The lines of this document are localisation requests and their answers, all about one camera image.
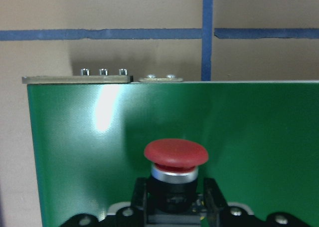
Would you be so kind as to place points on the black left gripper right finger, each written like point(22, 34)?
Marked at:
point(221, 214)

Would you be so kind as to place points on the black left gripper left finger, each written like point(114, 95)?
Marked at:
point(134, 215)

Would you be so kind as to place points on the red push button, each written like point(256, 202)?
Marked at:
point(173, 182)

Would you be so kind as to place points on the green conveyor belt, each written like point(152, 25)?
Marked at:
point(110, 152)

